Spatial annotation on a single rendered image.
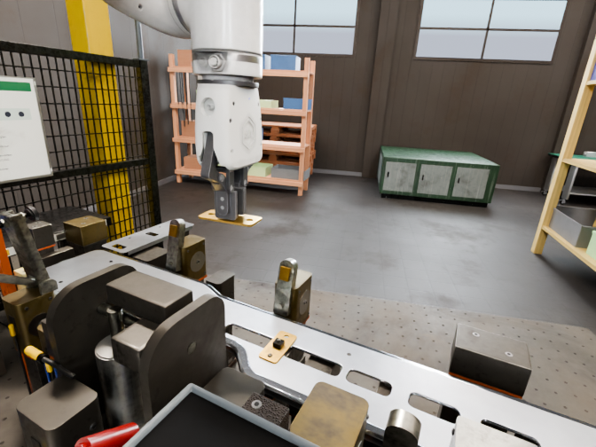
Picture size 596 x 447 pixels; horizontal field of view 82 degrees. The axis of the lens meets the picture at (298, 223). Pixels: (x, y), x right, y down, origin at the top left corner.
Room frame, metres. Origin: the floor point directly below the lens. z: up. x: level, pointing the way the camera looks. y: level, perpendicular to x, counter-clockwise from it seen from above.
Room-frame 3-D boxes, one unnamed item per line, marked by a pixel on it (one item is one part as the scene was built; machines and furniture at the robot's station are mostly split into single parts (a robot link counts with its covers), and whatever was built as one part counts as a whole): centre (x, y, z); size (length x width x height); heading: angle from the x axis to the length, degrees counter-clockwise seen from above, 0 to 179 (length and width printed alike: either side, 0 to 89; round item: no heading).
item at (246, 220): (0.46, 0.10, 1.27); 0.08 x 0.04 x 0.01; 72
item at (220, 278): (0.81, 0.19, 0.84); 0.10 x 0.05 x 0.29; 154
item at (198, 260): (0.90, 0.30, 0.87); 0.12 x 0.07 x 0.35; 154
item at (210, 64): (0.46, 0.10, 1.46); 0.09 x 0.08 x 0.03; 162
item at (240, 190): (0.48, 0.09, 1.31); 0.03 x 0.03 x 0.07; 72
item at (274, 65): (5.74, 0.98, 1.03); 2.26 x 0.60 x 2.06; 80
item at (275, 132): (6.80, 0.46, 0.49); 1.37 x 0.94 x 0.98; 80
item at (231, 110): (0.46, 0.10, 1.40); 0.10 x 0.07 x 0.11; 162
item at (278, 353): (0.53, 0.02, 1.01); 0.08 x 0.04 x 0.01; 154
